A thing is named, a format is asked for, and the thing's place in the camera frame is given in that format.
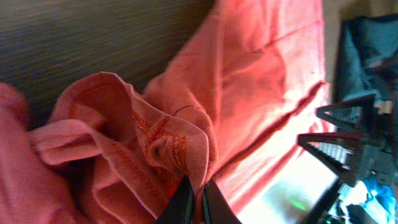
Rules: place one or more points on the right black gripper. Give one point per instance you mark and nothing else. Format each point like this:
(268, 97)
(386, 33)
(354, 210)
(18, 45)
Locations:
(350, 154)

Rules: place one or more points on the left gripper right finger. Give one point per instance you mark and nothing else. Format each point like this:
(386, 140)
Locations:
(215, 207)

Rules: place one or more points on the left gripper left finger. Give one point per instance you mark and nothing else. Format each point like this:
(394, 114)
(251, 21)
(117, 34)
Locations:
(181, 206)

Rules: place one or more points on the red printed t-shirt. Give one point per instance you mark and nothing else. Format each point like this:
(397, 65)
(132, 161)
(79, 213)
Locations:
(106, 106)

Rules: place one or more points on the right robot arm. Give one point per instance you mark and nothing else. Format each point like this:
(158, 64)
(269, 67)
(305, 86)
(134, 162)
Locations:
(345, 201)

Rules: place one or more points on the dark grey t-shirt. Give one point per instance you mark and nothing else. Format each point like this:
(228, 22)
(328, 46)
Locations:
(363, 42)

